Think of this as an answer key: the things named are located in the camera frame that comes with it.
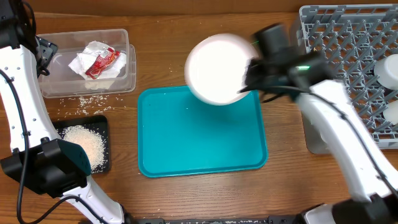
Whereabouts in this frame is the pile of white rice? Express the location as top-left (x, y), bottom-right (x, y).
top-left (60, 125), bottom-right (108, 173)

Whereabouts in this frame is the large white plate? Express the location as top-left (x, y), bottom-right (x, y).
top-left (184, 34), bottom-right (259, 106)

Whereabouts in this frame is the grey-green bowl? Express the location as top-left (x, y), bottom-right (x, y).
top-left (374, 54), bottom-right (398, 90)

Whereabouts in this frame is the red sauce packet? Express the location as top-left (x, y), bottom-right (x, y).
top-left (85, 47), bottom-right (121, 80)

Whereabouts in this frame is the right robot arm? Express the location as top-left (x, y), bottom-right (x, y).
top-left (244, 24), bottom-right (397, 223)

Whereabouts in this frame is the grey dishwasher rack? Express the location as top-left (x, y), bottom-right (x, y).
top-left (289, 4), bottom-right (397, 149)

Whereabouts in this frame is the teal plastic serving tray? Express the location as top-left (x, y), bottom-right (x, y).
top-left (137, 86), bottom-right (268, 178)

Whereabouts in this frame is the white cup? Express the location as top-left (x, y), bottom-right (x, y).
top-left (383, 100), bottom-right (398, 125)

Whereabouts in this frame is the white napkin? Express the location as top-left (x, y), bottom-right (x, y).
top-left (68, 41), bottom-right (127, 80)

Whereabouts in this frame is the black rectangular tray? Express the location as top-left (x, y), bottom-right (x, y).
top-left (53, 115), bottom-right (111, 173)

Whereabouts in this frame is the clear plastic waste bin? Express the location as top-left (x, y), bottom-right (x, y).
top-left (38, 29), bottom-right (136, 98)

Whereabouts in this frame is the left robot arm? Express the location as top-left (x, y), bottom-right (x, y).
top-left (1, 0), bottom-right (133, 223)

